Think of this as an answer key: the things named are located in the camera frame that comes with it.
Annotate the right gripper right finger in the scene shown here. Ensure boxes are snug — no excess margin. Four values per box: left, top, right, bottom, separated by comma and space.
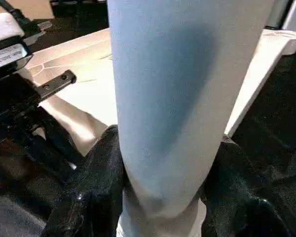
199, 137, 296, 237

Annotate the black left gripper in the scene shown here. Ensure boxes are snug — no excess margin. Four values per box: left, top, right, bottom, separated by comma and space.
0, 69, 97, 183

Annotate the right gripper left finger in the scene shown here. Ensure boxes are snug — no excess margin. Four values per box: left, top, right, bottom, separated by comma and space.
41, 124, 131, 237

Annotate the white plastic table top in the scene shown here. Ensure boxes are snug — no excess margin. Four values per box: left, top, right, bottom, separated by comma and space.
19, 27, 296, 163

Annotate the white plastic table leg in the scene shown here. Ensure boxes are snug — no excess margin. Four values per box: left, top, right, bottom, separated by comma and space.
106, 0, 276, 237

